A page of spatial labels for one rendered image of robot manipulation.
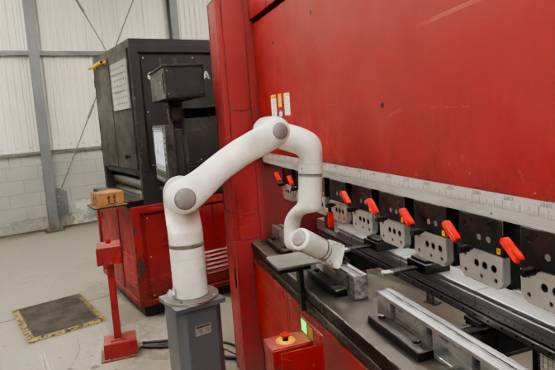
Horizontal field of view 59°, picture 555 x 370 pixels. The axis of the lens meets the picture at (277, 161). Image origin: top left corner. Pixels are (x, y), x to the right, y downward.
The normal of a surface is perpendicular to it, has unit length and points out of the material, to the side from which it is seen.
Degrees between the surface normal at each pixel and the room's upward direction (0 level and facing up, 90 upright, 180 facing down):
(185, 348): 90
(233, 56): 90
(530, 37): 90
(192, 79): 90
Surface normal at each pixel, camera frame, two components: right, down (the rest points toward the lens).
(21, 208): 0.54, 0.04
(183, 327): -0.22, 0.11
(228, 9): 0.31, 0.07
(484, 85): -0.95, 0.10
